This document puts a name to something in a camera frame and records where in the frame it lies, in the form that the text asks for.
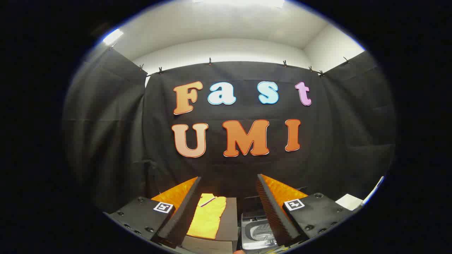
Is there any grey box stand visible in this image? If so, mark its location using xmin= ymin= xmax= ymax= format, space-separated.
xmin=181 ymin=197 xmax=239 ymax=254

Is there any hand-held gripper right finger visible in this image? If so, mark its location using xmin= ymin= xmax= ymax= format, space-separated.
xmin=256 ymin=174 xmax=355 ymax=247

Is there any black backdrop cloth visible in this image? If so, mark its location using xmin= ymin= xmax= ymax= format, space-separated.
xmin=62 ymin=48 xmax=396 ymax=214

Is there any yellow polo shirt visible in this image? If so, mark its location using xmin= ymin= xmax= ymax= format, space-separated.
xmin=186 ymin=193 xmax=227 ymax=240

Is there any dark transparent washing machine lid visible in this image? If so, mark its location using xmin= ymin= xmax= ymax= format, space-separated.
xmin=243 ymin=196 xmax=264 ymax=213

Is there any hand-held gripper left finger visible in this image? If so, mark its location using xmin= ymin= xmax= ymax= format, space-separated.
xmin=104 ymin=176 xmax=202 ymax=249

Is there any white sheet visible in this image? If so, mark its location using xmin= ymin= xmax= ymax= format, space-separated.
xmin=335 ymin=193 xmax=363 ymax=211

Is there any grey washing machine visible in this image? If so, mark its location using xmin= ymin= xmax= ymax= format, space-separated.
xmin=240 ymin=196 xmax=293 ymax=252

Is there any ceiling light panel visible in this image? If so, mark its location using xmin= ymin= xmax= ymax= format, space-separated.
xmin=102 ymin=28 xmax=125 ymax=46

